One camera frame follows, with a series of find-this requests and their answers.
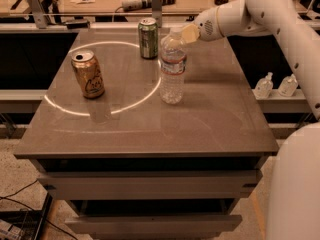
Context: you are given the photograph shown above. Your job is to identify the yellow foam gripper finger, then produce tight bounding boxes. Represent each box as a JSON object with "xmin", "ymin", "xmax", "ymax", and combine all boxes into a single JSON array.
[{"xmin": 182, "ymin": 24, "xmax": 200, "ymax": 43}]

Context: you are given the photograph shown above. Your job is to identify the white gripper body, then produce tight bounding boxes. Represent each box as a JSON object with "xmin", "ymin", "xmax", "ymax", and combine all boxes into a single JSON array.
[{"xmin": 194, "ymin": 7, "xmax": 224, "ymax": 41}]

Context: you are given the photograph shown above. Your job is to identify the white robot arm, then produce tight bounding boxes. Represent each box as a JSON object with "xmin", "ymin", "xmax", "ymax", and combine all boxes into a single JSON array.
[{"xmin": 187, "ymin": 0, "xmax": 320, "ymax": 240}]

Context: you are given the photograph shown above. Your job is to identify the green soda can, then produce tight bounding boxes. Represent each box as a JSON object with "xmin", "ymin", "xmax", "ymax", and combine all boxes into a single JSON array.
[{"xmin": 138, "ymin": 17, "xmax": 158, "ymax": 59}]

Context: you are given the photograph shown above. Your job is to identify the gold soda can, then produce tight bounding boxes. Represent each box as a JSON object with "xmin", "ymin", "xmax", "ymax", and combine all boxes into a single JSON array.
[{"xmin": 71, "ymin": 49, "xmax": 105, "ymax": 99}]

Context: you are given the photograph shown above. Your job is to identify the clear plastic water bottle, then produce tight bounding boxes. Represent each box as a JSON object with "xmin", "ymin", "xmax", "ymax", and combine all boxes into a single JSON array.
[{"xmin": 160, "ymin": 27, "xmax": 187, "ymax": 104}]

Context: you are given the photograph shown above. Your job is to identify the small clear bottle left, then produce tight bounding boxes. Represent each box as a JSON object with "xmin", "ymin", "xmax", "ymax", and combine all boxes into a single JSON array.
[{"xmin": 254, "ymin": 72, "xmax": 273, "ymax": 99}]

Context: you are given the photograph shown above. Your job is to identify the small clear bottle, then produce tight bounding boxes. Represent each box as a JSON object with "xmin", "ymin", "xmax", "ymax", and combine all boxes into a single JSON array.
[
  {"xmin": 254, "ymin": 72, "xmax": 273, "ymax": 99},
  {"xmin": 278, "ymin": 74, "xmax": 298, "ymax": 97}
]

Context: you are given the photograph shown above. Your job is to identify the small clear bottle right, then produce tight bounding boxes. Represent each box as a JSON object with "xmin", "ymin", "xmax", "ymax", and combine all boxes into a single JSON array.
[{"xmin": 278, "ymin": 74, "xmax": 298, "ymax": 97}]

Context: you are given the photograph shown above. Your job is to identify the grey drawer cabinet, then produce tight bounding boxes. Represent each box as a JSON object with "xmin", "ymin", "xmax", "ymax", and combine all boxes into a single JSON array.
[{"xmin": 13, "ymin": 27, "xmax": 281, "ymax": 240}]

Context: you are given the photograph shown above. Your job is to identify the upper grey drawer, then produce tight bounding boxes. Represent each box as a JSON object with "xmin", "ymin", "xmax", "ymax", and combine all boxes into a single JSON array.
[{"xmin": 39, "ymin": 170, "xmax": 262, "ymax": 200}]

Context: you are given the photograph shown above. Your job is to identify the grey drawer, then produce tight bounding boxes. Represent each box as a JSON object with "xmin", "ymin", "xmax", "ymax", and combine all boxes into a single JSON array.
[
  {"xmin": 65, "ymin": 214, "xmax": 242, "ymax": 239},
  {"xmin": 39, "ymin": 170, "xmax": 262, "ymax": 200}
]

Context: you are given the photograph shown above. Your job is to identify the lower grey drawer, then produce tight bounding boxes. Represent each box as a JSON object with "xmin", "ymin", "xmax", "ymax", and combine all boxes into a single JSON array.
[{"xmin": 65, "ymin": 214, "xmax": 242, "ymax": 239}]

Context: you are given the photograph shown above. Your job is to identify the black floor crate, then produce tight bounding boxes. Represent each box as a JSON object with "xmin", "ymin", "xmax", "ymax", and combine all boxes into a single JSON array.
[{"xmin": 0, "ymin": 194, "xmax": 53, "ymax": 240}]

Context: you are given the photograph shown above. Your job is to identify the middle metal bracket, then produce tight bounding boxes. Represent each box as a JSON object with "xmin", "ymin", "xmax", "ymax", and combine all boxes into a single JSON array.
[{"xmin": 152, "ymin": 0, "xmax": 162, "ymax": 27}]

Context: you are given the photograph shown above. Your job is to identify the metal bracket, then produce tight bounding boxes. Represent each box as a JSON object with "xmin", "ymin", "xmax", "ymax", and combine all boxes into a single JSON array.
[
  {"xmin": 26, "ymin": 0, "xmax": 48, "ymax": 29},
  {"xmin": 152, "ymin": 0, "xmax": 162, "ymax": 27}
]

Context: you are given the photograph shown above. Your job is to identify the small black box on rail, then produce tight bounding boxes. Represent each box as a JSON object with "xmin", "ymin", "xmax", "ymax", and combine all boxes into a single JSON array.
[{"xmin": 65, "ymin": 19, "xmax": 90, "ymax": 29}]

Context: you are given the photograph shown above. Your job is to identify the left metal bracket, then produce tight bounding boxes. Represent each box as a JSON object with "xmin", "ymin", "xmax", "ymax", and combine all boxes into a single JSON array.
[{"xmin": 26, "ymin": 0, "xmax": 48, "ymax": 29}]

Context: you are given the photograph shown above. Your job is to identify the black floor cable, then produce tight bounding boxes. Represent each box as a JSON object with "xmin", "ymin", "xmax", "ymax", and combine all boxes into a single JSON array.
[{"xmin": 0, "ymin": 179, "xmax": 78, "ymax": 240}]

